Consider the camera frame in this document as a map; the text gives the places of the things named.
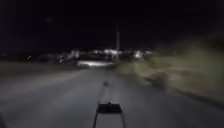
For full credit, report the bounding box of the row of lit buildings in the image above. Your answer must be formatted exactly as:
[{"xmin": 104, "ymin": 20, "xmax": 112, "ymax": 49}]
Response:
[{"xmin": 56, "ymin": 48, "xmax": 156, "ymax": 65}]

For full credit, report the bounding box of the tall pole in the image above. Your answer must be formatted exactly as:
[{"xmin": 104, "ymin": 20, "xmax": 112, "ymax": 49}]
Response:
[{"xmin": 115, "ymin": 20, "xmax": 121, "ymax": 61}]

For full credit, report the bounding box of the robot's own part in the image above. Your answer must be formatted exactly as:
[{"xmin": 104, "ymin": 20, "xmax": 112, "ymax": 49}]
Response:
[{"xmin": 92, "ymin": 102, "xmax": 127, "ymax": 128}]

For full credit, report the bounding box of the grey asphalt road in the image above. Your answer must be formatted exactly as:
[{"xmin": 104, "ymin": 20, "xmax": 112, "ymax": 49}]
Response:
[{"xmin": 0, "ymin": 59, "xmax": 224, "ymax": 128}]

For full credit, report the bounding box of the grass verge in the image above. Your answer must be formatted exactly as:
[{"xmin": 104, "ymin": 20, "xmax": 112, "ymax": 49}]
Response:
[{"xmin": 116, "ymin": 36, "xmax": 224, "ymax": 109}]

